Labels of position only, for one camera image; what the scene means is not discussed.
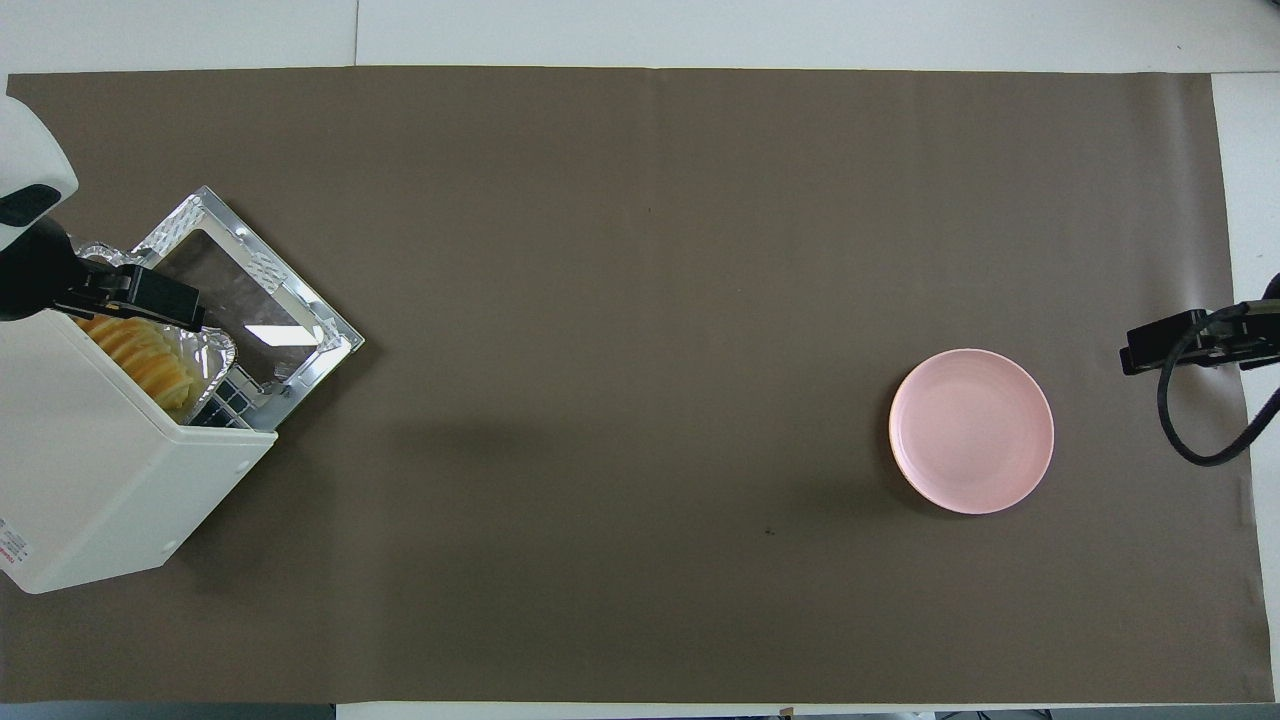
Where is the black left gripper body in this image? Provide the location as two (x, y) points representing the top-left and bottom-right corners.
(52, 258), (191, 329)

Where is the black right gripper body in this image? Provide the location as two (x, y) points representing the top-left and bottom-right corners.
(1135, 303), (1280, 373)

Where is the aluminium foil tray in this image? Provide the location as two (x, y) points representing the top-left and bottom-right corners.
(72, 240), (238, 421)

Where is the yellow ridged bread loaf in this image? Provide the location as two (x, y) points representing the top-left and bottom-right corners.
(75, 315), (201, 413)

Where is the white toaster oven body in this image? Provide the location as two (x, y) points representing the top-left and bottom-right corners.
(0, 310), (279, 596)

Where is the pink round plate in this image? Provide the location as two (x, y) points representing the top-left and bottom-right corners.
(889, 348), (1055, 516)

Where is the brown table mat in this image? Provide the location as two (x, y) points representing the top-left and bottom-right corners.
(0, 66), (1276, 706)

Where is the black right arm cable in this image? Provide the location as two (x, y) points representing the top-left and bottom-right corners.
(1157, 305), (1280, 468)

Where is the glass oven door, metal frame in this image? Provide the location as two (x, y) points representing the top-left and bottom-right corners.
(130, 186), (365, 403)

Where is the metal oven wire rack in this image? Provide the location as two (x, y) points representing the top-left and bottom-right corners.
(190, 365), (276, 431)

